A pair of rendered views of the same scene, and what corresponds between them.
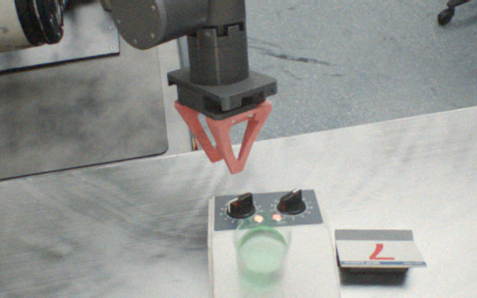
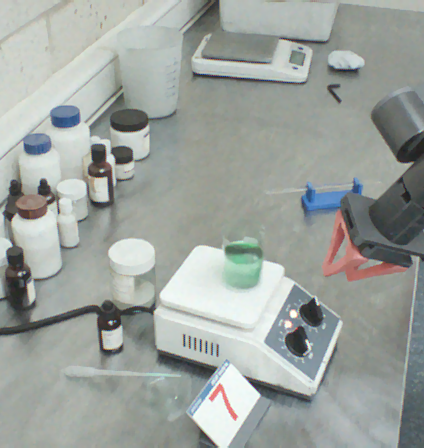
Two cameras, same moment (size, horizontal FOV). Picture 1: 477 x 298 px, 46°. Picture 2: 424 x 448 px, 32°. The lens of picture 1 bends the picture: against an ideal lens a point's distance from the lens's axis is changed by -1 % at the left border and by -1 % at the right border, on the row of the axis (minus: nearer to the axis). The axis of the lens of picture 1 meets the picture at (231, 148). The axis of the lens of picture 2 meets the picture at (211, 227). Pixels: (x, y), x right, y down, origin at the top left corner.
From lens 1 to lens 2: 0.80 m
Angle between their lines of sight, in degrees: 72
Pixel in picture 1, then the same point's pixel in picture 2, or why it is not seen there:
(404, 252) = (213, 420)
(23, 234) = not seen: hidden behind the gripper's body
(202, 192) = (358, 333)
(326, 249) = (232, 315)
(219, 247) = (271, 266)
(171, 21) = (379, 114)
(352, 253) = (234, 381)
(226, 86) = (366, 208)
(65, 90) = not seen: outside the picture
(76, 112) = not seen: outside the picture
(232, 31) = (399, 187)
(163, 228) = (332, 302)
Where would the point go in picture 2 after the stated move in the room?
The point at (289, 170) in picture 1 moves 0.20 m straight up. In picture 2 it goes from (355, 398) to (380, 257)
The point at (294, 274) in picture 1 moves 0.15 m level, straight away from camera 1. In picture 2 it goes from (224, 292) to (340, 344)
